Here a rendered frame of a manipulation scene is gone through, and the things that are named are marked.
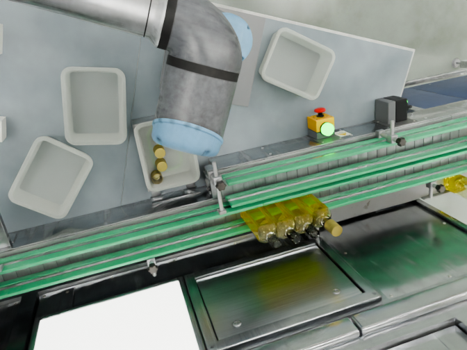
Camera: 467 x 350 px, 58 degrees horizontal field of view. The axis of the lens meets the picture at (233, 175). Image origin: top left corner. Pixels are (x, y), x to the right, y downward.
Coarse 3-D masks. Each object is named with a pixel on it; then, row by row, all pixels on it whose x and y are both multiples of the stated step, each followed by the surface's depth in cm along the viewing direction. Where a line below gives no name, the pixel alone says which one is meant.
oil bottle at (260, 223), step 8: (256, 208) 131; (248, 216) 128; (256, 216) 126; (264, 216) 126; (248, 224) 131; (256, 224) 122; (264, 224) 121; (272, 224) 121; (256, 232) 123; (264, 232) 119; (264, 240) 120
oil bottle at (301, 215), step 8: (288, 200) 134; (296, 200) 133; (288, 208) 129; (296, 208) 128; (304, 208) 127; (296, 216) 123; (304, 216) 123; (312, 216) 124; (296, 224) 123; (312, 224) 123; (304, 232) 123
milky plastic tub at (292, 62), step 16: (288, 32) 130; (272, 48) 130; (288, 48) 139; (304, 48) 140; (320, 48) 135; (272, 64) 139; (288, 64) 141; (304, 64) 142; (320, 64) 142; (272, 80) 134; (288, 80) 142; (304, 80) 144; (320, 80) 139; (304, 96) 138
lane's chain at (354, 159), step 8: (448, 120) 151; (464, 128) 154; (432, 136) 152; (440, 136) 152; (448, 136) 154; (456, 136) 155; (344, 144) 142; (408, 144) 150; (416, 144) 151; (424, 144) 152; (312, 152) 140; (368, 152) 146; (376, 152) 147; (384, 152) 148; (392, 152) 149; (280, 160) 137; (336, 160) 143; (344, 160) 144; (352, 160) 145; (360, 160) 146; (304, 168) 141; (312, 168) 141; (320, 168) 142; (328, 168) 143; (272, 176) 138; (280, 176) 139; (288, 176) 140; (296, 176) 141; (240, 184) 136; (248, 184) 136; (256, 184) 137; (264, 184) 138; (224, 192) 135; (232, 192) 136
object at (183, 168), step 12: (144, 132) 132; (144, 144) 134; (144, 156) 131; (168, 156) 137; (180, 156) 138; (192, 156) 133; (144, 168) 129; (156, 168) 137; (168, 168) 139; (180, 168) 140; (192, 168) 137; (156, 180) 137; (168, 180) 136; (180, 180) 135; (192, 180) 135
